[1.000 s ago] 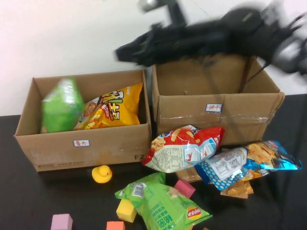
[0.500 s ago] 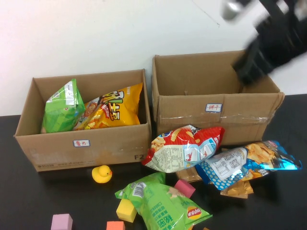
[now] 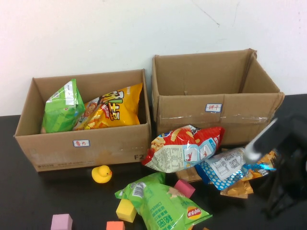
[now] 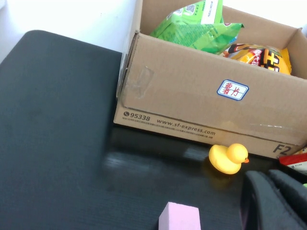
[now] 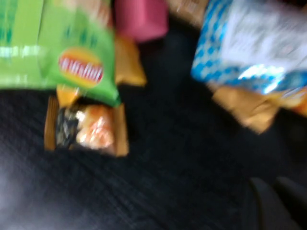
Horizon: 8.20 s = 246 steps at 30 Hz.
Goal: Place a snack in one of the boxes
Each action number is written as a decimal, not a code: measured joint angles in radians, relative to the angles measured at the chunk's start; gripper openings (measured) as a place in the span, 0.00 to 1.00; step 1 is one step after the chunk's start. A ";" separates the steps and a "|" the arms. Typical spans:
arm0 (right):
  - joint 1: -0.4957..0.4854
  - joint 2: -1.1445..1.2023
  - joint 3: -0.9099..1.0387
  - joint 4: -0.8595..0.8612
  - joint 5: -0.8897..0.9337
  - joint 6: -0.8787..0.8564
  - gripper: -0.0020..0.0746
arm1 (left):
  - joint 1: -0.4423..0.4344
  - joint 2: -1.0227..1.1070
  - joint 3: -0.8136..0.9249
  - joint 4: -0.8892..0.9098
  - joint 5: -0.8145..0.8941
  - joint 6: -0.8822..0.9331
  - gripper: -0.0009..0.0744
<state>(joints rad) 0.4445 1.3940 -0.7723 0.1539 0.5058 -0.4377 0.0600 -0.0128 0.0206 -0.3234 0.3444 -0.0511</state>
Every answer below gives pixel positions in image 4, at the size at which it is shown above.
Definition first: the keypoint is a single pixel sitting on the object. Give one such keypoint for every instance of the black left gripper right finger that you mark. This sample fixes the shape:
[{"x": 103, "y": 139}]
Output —
[{"x": 295, "y": 191}]

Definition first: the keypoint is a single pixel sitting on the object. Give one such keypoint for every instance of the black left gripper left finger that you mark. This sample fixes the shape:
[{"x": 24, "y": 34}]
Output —
[{"x": 263, "y": 208}]

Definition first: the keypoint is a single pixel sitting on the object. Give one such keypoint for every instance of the green bag with white label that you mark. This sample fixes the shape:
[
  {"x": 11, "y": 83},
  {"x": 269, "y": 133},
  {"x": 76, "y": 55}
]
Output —
[{"x": 196, "y": 33}]

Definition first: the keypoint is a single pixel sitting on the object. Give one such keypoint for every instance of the red shrimp cracker bag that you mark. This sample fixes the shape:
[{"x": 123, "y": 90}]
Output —
[{"x": 297, "y": 163}]

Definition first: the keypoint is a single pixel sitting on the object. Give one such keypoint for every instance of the yellow rubber duck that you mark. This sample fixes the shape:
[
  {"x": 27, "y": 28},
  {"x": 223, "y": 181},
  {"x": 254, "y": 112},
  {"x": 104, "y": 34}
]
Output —
[{"x": 225, "y": 160}]

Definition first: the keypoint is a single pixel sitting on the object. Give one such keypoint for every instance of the pink foam cube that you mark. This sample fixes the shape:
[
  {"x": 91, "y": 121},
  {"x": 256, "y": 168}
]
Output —
[{"x": 180, "y": 218}]

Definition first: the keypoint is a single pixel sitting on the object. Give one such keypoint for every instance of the yellow chip bag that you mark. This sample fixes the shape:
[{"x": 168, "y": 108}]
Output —
[{"x": 271, "y": 60}]

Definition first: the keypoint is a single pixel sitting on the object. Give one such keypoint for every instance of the low cardboard box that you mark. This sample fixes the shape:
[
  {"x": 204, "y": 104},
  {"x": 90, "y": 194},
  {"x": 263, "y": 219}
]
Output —
[{"x": 180, "y": 91}]

